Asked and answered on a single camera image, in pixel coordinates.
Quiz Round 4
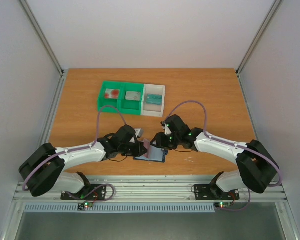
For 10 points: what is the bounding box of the dark blue card holder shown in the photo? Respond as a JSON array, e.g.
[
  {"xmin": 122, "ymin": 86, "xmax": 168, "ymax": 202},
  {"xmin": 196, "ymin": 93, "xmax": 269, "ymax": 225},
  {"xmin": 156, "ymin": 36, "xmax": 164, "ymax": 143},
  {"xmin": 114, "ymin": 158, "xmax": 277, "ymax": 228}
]
[{"xmin": 133, "ymin": 145, "xmax": 168, "ymax": 163}]

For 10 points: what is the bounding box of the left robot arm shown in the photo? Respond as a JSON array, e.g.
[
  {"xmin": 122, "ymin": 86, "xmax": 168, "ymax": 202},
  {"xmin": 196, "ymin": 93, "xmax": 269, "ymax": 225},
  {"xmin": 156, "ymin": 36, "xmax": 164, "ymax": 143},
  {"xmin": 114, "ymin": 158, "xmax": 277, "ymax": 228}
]
[{"xmin": 18, "ymin": 124, "xmax": 148, "ymax": 200}]

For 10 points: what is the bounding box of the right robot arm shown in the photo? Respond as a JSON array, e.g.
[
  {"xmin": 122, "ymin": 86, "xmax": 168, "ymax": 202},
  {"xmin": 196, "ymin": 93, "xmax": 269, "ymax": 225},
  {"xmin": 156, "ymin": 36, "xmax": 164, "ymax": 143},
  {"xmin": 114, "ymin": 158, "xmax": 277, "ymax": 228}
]
[{"xmin": 150, "ymin": 114, "xmax": 279, "ymax": 198}]

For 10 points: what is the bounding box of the teal card stack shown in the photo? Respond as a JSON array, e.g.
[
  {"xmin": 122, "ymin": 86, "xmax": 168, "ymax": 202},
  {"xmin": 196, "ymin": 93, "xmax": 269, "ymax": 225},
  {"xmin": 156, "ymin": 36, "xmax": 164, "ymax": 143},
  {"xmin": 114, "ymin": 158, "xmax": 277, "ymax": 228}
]
[{"xmin": 145, "ymin": 94, "xmax": 163, "ymax": 106}]

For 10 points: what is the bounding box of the grey bird card stack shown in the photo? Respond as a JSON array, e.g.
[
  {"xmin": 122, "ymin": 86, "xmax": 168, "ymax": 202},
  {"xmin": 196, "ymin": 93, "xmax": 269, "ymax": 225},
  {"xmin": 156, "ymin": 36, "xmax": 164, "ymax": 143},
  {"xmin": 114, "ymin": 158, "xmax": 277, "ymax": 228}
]
[{"xmin": 124, "ymin": 91, "xmax": 142, "ymax": 102}]

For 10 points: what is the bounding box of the red circle card stack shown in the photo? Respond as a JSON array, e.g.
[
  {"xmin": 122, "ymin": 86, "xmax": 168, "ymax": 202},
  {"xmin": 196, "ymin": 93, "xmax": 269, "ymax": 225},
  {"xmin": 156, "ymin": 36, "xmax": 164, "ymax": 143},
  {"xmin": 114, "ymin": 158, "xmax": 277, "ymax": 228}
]
[{"xmin": 104, "ymin": 88, "xmax": 120, "ymax": 99}]

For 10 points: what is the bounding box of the white bin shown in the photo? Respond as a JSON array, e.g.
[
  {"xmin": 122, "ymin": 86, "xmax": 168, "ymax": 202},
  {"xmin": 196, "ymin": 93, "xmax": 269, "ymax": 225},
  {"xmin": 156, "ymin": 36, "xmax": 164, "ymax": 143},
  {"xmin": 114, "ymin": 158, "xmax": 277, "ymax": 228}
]
[{"xmin": 141, "ymin": 84, "xmax": 166, "ymax": 117}]

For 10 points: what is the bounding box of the middle green bin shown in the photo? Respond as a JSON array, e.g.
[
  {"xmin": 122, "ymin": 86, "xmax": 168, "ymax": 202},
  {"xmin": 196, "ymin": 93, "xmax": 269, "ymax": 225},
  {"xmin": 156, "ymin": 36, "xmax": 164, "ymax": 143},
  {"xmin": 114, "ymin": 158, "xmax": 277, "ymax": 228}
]
[{"xmin": 118, "ymin": 82, "xmax": 144, "ymax": 115}]

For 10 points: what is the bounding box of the green bin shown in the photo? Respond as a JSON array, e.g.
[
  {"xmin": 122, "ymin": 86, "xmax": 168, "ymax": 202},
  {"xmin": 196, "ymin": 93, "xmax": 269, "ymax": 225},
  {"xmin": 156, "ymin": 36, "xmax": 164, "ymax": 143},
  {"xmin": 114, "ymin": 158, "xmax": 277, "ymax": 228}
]
[
  {"xmin": 118, "ymin": 82, "xmax": 144, "ymax": 115},
  {"xmin": 97, "ymin": 81, "xmax": 124, "ymax": 111}
]

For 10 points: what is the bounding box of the left green bin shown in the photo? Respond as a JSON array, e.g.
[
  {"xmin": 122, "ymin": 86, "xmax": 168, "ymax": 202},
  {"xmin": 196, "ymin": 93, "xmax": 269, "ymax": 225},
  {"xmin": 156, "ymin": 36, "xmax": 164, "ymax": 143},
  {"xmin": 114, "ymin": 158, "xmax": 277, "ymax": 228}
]
[{"xmin": 97, "ymin": 81, "xmax": 124, "ymax": 111}]

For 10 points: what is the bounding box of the left circuit board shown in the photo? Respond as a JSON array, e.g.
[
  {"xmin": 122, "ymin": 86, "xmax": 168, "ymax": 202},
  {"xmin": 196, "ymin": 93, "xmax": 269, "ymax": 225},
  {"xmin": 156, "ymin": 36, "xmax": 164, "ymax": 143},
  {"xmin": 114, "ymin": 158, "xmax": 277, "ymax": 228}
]
[{"xmin": 77, "ymin": 202, "xmax": 94, "ymax": 211}]

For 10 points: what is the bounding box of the circuit board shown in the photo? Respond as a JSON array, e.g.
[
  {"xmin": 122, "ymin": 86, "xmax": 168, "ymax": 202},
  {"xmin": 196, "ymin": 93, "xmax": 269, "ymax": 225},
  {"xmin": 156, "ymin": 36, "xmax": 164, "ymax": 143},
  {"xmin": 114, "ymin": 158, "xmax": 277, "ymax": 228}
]
[
  {"xmin": 77, "ymin": 202, "xmax": 94, "ymax": 211},
  {"xmin": 214, "ymin": 201, "xmax": 233, "ymax": 209}
]

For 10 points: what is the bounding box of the right circuit board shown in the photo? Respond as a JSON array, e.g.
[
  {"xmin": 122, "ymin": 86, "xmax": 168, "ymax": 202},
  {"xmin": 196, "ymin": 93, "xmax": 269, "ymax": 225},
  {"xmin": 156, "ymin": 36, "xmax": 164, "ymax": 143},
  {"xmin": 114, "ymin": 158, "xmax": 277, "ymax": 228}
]
[{"xmin": 214, "ymin": 201, "xmax": 233, "ymax": 209}]

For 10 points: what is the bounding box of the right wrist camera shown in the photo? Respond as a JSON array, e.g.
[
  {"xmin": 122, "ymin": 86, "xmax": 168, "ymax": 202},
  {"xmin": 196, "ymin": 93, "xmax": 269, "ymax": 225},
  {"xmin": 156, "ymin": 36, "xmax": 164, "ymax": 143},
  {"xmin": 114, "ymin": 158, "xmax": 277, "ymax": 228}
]
[{"xmin": 160, "ymin": 121, "xmax": 172, "ymax": 136}]

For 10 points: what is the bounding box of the aluminium rail frame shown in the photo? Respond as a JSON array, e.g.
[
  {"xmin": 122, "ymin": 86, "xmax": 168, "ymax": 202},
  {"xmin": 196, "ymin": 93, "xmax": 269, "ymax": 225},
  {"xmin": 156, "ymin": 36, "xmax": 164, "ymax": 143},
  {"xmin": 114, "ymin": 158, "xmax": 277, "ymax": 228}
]
[{"xmin": 12, "ymin": 175, "xmax": 288, "ymax": 203}]

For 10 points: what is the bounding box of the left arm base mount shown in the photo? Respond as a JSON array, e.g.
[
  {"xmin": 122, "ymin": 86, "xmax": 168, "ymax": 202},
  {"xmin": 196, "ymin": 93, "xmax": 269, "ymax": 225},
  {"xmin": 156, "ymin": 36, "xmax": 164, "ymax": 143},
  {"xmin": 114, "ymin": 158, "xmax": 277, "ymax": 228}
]
[{"xmin": 60, "ymin": 184, "xmax": 107, "ymax": 201}]

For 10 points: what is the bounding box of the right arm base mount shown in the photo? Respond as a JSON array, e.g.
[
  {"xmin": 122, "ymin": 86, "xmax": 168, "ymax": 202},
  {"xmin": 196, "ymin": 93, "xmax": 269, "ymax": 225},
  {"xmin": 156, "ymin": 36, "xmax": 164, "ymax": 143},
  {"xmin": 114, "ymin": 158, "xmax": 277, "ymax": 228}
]
[{"xmin": 191, "ymin": 184, "xmax": 240, "ymax": 201}]

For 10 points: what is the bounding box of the grey slotted cable duct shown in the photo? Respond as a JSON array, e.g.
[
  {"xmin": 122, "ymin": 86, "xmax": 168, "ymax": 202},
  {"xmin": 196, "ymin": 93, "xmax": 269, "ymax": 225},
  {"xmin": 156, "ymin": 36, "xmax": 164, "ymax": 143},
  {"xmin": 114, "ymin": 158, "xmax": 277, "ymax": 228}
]
[{"xmin": 23, "ymin": 202, "xmax": 215, "ymax": 214}]

